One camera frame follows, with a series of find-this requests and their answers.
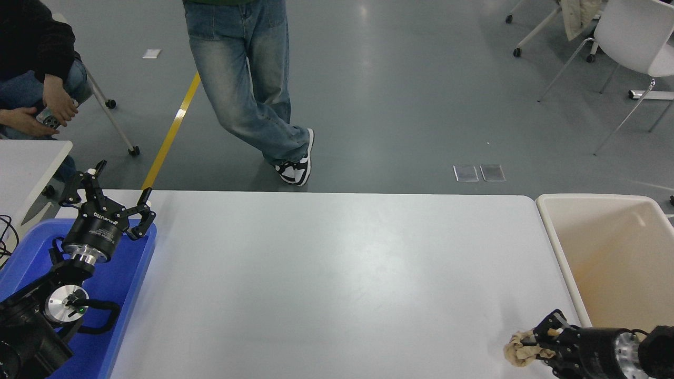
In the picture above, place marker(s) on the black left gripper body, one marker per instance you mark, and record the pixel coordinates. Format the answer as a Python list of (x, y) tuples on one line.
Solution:
[(95, 231)]

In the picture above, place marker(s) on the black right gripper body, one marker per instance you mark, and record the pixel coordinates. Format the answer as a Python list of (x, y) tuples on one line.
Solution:
[(597, 352)]

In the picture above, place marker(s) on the tan paper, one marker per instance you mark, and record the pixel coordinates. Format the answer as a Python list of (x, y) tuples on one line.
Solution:
[(518, 359)]

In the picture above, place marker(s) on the handheld phone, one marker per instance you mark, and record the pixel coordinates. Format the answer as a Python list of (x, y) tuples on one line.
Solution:
[(50, 121)]

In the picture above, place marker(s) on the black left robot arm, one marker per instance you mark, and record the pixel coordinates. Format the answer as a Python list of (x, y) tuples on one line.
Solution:
[(26, 337)]

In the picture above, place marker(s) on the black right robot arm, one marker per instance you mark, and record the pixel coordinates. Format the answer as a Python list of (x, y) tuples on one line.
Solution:
[(658, 350)]

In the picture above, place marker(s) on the seated person's left forearm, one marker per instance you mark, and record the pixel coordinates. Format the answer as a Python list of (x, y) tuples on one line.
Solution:
[(52, 55)]

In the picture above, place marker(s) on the seated person's right hand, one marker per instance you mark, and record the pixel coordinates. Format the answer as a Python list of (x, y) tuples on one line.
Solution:
[(23, 123)]

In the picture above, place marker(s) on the seated person's left hand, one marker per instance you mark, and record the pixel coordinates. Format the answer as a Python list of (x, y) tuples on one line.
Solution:
[(58, 100)]

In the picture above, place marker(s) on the white side table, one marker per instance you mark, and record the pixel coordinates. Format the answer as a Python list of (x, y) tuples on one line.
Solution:
[(26, 163)]

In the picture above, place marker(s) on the blue plastic tray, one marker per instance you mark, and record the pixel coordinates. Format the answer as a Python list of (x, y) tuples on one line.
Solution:
[(124, 295)]

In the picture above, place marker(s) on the grey wheeled office chair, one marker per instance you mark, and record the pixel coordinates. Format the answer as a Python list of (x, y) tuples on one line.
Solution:
[(110, 112)]

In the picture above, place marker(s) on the large pale plastic bin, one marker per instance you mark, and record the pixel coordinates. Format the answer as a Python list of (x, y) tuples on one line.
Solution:
[(611, 247)]

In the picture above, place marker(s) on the clear floor plate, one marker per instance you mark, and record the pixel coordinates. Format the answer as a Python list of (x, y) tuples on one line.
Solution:
[(466, 173), (492, 172)]

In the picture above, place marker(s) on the seated person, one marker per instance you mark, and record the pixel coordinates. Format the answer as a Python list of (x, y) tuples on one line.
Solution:
[(26, 31)]

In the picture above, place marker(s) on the white furniture base bar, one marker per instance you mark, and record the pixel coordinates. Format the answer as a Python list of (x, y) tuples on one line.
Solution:
[(653, 94)]

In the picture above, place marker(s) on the white shell chair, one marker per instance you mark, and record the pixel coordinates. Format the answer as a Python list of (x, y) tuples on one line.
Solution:
[(632, 31)]

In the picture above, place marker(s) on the beige jacket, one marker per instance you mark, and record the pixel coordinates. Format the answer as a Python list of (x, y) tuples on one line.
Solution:
[(576, 16)]

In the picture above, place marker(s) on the white wheeled chair frame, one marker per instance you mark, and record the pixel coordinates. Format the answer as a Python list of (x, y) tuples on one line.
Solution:
[(537, 30)]

